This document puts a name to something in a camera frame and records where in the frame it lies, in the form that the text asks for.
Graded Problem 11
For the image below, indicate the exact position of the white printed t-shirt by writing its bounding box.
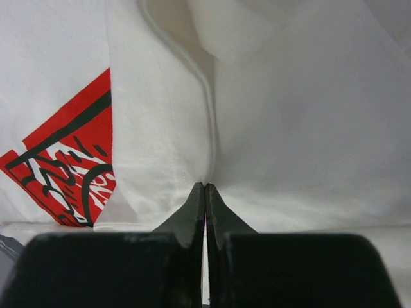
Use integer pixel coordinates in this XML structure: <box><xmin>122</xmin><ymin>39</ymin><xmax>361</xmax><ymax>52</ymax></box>
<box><xmin>1</xmin><ymin>1</ymin><xmax>410</xmax><ymax>307</ymax></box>

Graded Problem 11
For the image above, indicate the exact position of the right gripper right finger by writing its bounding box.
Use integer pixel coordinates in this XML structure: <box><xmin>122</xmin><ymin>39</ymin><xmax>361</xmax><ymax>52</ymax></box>
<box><xmin>205</xmin><ymin>184</ymin><xmax>401</xmax><ymax>307</ymax></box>

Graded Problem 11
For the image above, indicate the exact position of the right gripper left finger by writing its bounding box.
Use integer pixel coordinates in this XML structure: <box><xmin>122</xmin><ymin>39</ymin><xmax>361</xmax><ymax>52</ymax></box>
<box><xmin>1</xmin><ymin>183</ymin><xmax>206</xmax><ymax>307</ymax></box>

